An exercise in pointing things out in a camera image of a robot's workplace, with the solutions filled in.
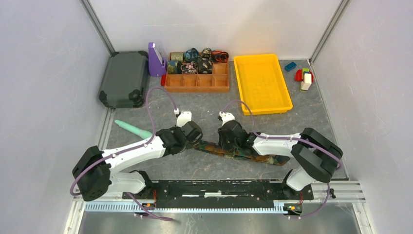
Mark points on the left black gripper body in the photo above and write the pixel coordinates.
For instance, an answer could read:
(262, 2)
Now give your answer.
(189, 144)

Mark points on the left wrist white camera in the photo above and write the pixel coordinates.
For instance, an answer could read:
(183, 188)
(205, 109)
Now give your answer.
(183, 117)

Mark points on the yellow plastic tray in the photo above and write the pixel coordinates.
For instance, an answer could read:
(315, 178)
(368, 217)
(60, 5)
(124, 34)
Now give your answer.
(262, 85)

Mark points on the pink floral rolled tie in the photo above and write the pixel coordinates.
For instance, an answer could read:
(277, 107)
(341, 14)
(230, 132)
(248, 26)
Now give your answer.
(189, 68)

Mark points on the orange blue floral tie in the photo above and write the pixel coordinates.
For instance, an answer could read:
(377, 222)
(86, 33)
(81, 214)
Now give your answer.
(215, 149)

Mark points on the black floral rolled tie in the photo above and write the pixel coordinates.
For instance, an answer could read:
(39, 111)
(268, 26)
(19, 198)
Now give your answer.
(204, 66)

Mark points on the purple dispenser stand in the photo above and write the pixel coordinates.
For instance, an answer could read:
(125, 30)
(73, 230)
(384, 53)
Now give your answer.
(157, 63)

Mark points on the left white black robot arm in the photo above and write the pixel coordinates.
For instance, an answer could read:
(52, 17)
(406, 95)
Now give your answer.
(101, 172)

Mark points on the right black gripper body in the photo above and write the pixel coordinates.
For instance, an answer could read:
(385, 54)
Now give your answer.
(226, 144)

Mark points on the orange compartment organizer box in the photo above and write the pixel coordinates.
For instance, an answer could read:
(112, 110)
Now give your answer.
(217, 82)

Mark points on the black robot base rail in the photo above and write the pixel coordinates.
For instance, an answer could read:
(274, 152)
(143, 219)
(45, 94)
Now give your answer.
(212, 194)

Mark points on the small red block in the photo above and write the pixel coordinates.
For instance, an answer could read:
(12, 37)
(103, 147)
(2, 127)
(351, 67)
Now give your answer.
(163, 80)

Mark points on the cream toy block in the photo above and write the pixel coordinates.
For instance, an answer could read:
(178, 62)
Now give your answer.
(306, 81)

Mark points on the dark blue rolled tie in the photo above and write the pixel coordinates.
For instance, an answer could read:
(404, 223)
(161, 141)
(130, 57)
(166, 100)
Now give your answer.
(190, 55)

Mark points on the orange black rolled tie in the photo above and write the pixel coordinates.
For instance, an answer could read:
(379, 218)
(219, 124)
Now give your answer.
(219, 56)

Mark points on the teal navy rolled tie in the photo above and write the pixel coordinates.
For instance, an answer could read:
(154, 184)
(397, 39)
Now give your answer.
(174, 67)

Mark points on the wrist white camera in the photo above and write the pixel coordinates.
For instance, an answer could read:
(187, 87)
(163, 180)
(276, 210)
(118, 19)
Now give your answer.
(183, 117)
(225, 117)

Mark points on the teal green pen tool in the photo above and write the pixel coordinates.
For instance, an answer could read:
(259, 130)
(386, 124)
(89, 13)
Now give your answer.
(135, 130)

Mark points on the dark grey suitcase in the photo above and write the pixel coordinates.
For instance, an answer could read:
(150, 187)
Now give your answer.
(125, 80)

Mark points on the olive patterned rolled tie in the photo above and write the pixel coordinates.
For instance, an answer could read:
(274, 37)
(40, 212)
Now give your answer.
(177, 56)

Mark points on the red toy block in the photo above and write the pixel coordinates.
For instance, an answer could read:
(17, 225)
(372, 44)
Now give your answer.
(299, 76)

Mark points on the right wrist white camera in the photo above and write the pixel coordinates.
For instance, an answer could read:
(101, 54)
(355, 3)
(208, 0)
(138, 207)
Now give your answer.
(225, 117)

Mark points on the black yellow rolled tie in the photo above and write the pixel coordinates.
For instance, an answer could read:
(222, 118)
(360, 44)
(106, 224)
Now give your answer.
(206, 53)

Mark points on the blue toy brick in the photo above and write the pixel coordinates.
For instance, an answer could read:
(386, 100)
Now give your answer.
(290, 66)

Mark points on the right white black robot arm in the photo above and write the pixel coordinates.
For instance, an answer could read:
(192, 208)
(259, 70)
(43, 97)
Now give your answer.
(317, 156)

